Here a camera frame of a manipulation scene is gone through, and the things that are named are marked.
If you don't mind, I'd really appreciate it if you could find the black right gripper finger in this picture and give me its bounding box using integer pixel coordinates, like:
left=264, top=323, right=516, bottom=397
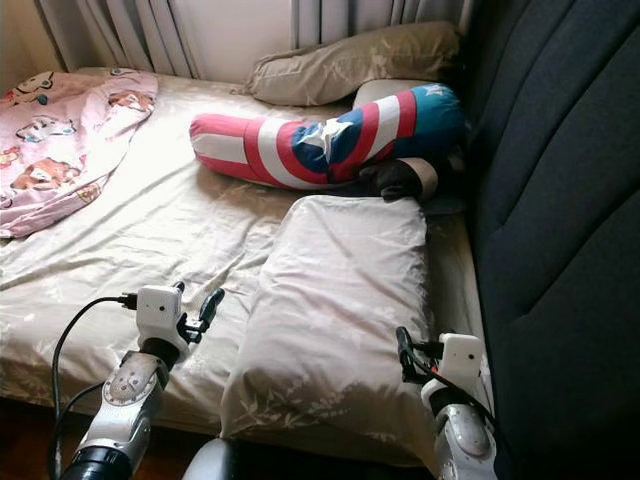
left=395, top=326, right=419, bottom=385

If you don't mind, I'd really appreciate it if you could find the pink cartoon print blanket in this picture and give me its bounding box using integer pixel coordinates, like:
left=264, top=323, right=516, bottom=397
left=0, top=68, right=159, bottom=239

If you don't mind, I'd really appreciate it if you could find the large beige floral pillow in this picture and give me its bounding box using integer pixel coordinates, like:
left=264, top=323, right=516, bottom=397
left=220, top=195, right=441, bottom=471

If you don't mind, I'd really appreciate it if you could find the red white blue shield bolster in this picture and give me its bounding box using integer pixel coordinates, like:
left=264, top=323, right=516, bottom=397
left=188, top=83, right=466, bottom=191

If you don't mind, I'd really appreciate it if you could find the dark brown plush toy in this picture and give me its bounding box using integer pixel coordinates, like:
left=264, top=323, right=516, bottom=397
left=358, top=157, right=441, bottom=204

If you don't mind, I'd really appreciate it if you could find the flat beige floral pillow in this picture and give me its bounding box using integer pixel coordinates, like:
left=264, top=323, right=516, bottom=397
left=246, top=22, right=461, bottom=107

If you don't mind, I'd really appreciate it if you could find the grey curtain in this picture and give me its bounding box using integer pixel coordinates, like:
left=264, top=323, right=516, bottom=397
left=35, top=0, right=199, bottom=81
left=290, top=0, right=476, bottom=49

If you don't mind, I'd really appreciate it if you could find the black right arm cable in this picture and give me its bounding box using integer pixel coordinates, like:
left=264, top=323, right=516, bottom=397
left=415, top=345, right=516, bottom=461

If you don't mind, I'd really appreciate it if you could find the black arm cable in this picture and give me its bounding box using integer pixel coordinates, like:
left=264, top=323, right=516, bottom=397
left=48, top=293, right=143, bottom=480
left=415, top=345, right=516, bottom=461

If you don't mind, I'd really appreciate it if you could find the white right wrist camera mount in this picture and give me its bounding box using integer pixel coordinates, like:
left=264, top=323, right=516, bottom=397
left=422, top=333, right=486, bottom=406

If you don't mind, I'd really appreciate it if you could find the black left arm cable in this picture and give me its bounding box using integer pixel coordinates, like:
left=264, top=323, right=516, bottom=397
left=48, top=293, right=143, bottom=480

